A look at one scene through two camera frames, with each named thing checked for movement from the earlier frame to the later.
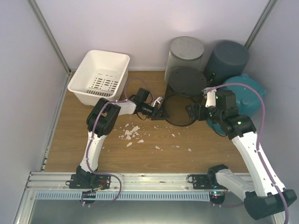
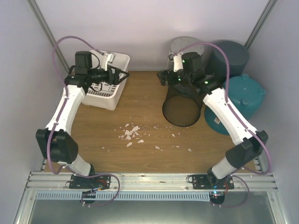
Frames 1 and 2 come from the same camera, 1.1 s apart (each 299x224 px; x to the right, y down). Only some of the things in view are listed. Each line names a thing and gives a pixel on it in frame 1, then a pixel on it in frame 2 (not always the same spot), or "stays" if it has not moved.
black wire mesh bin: x=186 y=87 stays
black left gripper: x=156 y=114 → x=116 y=80
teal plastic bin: x=249 y=100 stays
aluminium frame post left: x=50 y=35 stays
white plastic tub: x=103 y=75 stays
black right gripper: x=193 y=108 → x=163 y=78
